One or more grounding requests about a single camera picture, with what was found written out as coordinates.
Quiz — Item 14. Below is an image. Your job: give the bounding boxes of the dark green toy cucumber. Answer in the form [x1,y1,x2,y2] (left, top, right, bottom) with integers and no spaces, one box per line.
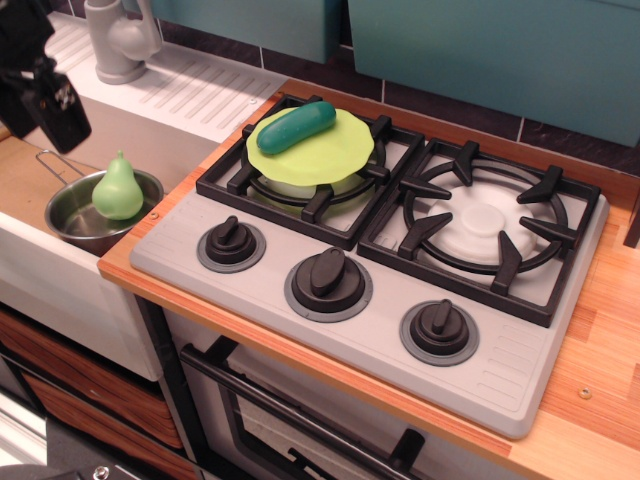
[256,101,337,155]

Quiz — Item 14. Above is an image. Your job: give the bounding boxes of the lime green plastic plate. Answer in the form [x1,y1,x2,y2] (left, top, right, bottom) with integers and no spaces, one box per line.
[246,109,375,186]

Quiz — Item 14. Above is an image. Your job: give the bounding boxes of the wooden drawer front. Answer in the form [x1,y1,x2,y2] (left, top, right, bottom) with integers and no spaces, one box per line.
[1,306,183,450]

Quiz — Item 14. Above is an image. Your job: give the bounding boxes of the black middle stove knob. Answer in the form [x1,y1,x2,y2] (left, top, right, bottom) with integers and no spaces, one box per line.
[284,247,373,323]

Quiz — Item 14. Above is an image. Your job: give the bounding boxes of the grey toy stove top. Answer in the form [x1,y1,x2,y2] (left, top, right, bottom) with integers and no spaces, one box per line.
[130,186,590,438]

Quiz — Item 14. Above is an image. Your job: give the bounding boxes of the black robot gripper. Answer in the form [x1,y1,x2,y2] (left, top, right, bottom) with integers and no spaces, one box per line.
[0,1,92,154]

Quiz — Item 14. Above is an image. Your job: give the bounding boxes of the black oven door handle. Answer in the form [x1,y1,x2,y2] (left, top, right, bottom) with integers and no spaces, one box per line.
[180,342,425,479]

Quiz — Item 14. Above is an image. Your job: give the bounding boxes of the black right burner grate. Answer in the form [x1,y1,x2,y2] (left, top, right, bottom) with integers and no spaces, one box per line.
[358,139,608,327]

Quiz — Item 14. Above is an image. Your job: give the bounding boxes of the stainless steel pot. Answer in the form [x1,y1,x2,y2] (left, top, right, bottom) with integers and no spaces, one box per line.
[45,169,164,256]

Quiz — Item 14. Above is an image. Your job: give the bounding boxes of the white right burner cap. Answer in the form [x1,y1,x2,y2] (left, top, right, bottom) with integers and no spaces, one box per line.
[429,185,537,265]

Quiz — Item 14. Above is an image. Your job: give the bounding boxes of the black left stove knob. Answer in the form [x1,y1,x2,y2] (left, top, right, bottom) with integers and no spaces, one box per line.
[197,215,266,274]

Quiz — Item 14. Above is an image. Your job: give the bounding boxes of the grey toy faucet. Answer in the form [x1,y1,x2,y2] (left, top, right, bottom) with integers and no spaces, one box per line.
[84,0,162,85]

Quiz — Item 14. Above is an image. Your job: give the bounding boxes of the black left burner grate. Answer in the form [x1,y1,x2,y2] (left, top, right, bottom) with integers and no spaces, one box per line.
[196,95,425,250]

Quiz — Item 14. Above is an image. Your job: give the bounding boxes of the light green toy pear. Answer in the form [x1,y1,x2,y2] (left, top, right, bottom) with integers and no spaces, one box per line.
[92,150,144,221]

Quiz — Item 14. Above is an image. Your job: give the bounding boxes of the black right stove knob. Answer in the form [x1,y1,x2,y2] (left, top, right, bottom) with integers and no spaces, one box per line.
[399,299,480,367]

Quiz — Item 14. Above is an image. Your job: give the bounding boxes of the black burner grate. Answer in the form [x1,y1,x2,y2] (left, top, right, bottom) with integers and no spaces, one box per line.
[196,95,425,250]
[358,139,608,327]

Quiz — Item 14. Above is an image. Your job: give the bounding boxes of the black stove knob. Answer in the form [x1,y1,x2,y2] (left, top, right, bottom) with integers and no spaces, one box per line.
[284,247,373,323]
[399,299,480,367]
[197,215,266,274]

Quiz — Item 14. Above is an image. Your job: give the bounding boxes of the white toy sink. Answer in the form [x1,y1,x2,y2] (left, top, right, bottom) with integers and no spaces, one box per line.
[1,12,284,381]

